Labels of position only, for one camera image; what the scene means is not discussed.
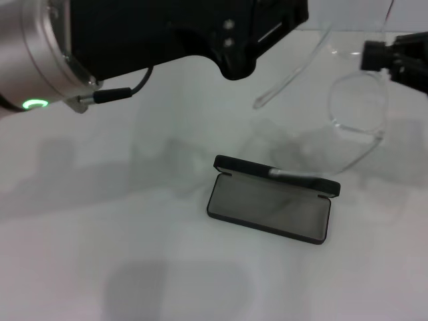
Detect black glasses case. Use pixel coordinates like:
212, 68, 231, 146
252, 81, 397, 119
206, 154, 341, 246

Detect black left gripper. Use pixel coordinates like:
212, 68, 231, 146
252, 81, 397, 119
65, 0, 259, 81

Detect clear white glasses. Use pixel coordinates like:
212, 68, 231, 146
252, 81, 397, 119
252, 0, 399, 183

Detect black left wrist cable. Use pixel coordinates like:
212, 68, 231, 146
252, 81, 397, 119
90, 65, 155, 105

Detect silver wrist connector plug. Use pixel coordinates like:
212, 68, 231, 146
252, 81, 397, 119
65, 95, 98, 114

